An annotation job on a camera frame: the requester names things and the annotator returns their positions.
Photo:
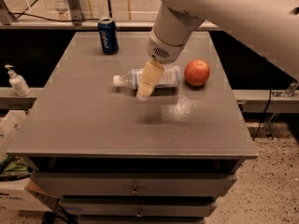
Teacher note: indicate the white pump dispenser bottle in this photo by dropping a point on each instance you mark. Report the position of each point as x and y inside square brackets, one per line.
[17, 82]

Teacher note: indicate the top grey drawer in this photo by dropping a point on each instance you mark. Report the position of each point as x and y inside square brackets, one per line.
[134, 184]

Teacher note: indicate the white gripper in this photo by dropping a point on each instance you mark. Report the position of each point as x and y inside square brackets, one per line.
[164, 50]

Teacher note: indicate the grey drawer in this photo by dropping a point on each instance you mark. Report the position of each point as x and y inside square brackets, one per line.
[134, 184]
[139, 207]

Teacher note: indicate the blue Pepsi can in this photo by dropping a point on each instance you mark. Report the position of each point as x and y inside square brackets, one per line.
[108, 36]

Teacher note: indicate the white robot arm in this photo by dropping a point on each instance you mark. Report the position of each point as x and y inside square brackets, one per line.
[269, 27]

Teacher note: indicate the lower grey drawer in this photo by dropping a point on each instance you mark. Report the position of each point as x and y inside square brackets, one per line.
[139, 207]

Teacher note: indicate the blue plastic water bottle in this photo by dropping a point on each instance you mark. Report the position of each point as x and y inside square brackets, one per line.
[170, 79]

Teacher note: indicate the white cardboard box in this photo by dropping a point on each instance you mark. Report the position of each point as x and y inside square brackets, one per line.
[14, 194]

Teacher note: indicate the left metal bracket post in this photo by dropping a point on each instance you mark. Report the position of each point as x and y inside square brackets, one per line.
[75, 12]

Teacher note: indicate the red apple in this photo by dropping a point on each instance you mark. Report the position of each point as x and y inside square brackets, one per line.
[197, 73]

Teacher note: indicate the grey drawer cabinet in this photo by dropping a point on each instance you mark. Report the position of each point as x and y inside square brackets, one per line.
[82, 123]

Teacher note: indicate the green item in box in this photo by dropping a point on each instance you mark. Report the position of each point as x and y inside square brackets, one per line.
[14, 168]

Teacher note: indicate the metal corner bracket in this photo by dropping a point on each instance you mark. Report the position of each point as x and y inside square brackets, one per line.
[289, 92]

